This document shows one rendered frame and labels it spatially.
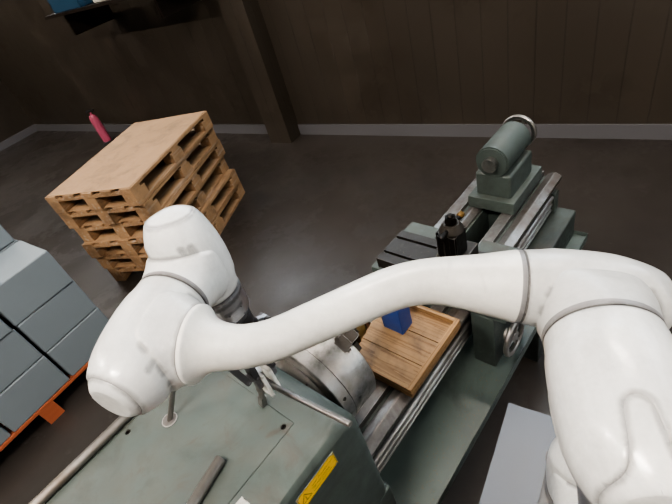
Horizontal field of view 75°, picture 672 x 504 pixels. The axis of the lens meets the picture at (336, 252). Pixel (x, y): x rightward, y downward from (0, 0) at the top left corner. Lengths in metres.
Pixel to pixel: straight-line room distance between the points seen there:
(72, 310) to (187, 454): 2.27
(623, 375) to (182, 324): 0.47
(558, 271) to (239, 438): 0.70
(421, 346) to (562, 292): 0.92
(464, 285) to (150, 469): 0.76
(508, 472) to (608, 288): 0.90
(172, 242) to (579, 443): 0.53
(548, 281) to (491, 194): 1.38
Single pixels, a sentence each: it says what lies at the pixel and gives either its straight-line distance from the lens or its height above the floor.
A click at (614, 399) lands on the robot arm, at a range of 0.51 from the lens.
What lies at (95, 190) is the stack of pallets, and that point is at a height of 0.89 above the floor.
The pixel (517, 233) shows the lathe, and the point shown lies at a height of 0.86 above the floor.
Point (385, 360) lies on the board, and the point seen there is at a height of 0.89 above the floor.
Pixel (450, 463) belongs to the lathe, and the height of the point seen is 0.54.
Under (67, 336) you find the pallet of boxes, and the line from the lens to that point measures 3.25.
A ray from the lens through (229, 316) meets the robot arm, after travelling 0.73.
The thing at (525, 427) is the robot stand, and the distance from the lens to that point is 1.48.
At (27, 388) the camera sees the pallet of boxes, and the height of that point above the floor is 0.30.
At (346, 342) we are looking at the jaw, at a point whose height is 1.19.
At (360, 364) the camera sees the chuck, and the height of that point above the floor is 1.15.
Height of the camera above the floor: 2.05
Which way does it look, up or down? 38 degrees down
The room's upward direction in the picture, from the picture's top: 19 degrees counter-clockwise
